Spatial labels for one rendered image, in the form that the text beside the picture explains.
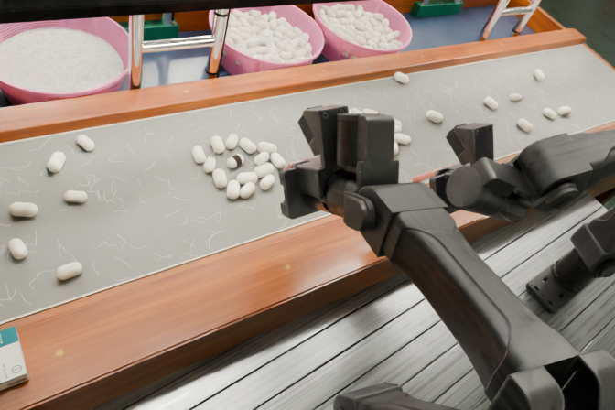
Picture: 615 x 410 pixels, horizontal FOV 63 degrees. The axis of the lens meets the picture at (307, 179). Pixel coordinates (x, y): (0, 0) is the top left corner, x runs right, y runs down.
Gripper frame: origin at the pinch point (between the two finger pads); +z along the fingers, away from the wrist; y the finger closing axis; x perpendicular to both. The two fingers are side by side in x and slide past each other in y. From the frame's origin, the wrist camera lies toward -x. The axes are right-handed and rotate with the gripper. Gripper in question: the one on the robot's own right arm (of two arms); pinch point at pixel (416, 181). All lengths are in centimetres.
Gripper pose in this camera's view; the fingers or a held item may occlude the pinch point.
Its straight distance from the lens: 88.5
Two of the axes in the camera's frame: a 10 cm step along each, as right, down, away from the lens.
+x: 1.2, 9.6, 2.5
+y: -8.3, 2.3, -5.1
